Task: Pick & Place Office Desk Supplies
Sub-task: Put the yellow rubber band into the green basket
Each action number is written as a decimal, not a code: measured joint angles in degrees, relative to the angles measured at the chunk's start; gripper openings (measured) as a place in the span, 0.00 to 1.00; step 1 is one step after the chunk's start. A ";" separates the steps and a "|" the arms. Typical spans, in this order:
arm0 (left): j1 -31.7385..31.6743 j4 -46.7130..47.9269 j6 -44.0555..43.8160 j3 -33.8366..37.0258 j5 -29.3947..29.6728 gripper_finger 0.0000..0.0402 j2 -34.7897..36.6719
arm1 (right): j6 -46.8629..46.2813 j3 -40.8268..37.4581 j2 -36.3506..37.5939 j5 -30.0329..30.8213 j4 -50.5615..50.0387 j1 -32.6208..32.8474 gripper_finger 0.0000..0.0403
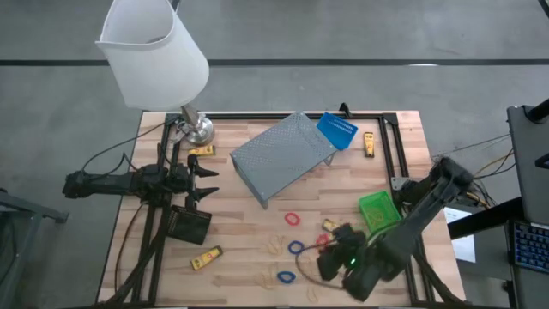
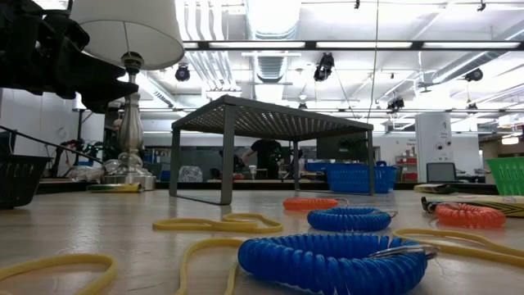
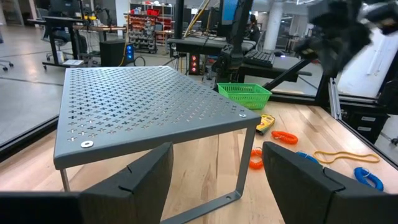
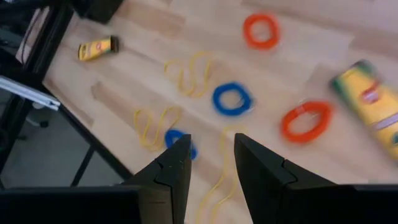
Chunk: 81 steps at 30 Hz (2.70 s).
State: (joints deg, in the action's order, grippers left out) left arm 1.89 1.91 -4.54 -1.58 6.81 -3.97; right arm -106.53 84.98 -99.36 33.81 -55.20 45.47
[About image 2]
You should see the grey wrapped bundle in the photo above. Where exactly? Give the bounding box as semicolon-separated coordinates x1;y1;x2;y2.
178;166;204;184

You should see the clear plastic wrapping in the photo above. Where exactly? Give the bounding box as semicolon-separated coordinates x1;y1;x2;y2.
66;158;124;184

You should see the blue coil wristband keyring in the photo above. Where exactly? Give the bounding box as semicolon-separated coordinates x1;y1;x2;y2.
306;206;399;233
237;232;439;295

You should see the green plastic basket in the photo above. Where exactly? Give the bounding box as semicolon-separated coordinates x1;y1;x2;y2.
485;157;524;197

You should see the black plastic basket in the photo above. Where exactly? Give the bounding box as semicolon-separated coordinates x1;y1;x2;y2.
0;129;53;210

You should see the black monitor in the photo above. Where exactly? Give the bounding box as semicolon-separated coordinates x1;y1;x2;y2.
316;137;368;164

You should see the person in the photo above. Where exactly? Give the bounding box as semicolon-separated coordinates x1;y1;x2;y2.
102;117;124;161
241;138;284;180

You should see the silver table lamp white shade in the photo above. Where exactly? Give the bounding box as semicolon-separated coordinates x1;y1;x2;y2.
69;0;186;192

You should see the grey perforated metal desk riser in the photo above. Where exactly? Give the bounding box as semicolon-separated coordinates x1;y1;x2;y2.
168;93;376;206

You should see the grey monitor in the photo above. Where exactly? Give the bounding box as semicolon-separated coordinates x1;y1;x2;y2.
426;161;458;184

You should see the red storage shelf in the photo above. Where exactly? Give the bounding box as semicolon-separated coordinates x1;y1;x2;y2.
395;154;418;182

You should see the orange coil wristband keyring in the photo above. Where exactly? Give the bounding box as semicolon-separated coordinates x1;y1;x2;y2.
433;202;508;229
282;197;350;212

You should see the black overhead camera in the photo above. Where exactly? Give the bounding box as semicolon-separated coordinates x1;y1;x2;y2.
312;52;336;83

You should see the blue plastic basket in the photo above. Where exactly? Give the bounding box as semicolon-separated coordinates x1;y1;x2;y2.
325;161;397;195

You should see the yellow rubber band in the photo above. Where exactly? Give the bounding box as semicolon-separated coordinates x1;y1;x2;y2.
0;253;119;295
391;227;524;270
151;212;285;234
174;237;247;295

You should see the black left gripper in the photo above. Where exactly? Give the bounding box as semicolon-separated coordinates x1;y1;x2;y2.
0;0;139;114

